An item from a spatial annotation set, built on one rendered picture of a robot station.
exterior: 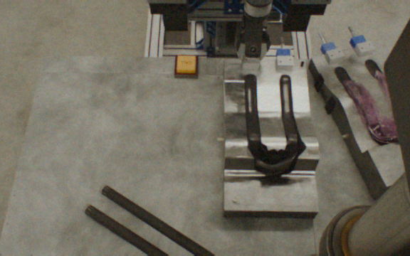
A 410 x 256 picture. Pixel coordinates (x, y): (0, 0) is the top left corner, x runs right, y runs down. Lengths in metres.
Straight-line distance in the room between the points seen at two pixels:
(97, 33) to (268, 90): 1.56
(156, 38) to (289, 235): 1.40
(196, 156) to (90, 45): 1.48
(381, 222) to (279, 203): 0.85
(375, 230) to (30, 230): 1.09
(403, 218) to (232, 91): 1.05
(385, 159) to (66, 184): 0.92
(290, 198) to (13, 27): 2.12
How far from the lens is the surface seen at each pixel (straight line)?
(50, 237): 1.39
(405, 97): 0.31
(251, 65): 1.45
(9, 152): 2.50
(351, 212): 0.58
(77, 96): 1.57
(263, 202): 1.29
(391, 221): 0.45
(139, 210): 1.29
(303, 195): 1.32
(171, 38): 2.43
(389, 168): 1.37
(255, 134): 1.31
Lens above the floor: 2.07
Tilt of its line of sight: 61 degrees down
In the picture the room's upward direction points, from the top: straight up
